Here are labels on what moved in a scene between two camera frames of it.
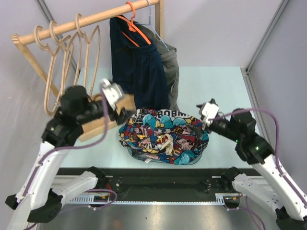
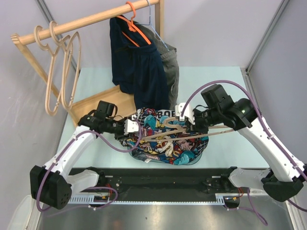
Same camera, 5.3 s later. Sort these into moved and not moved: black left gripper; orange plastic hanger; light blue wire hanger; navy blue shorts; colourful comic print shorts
Moved: black left gripper
Not moved: orange plastic hanger; navy blue shorts; colourful comic print shorts; light blue wire hanger
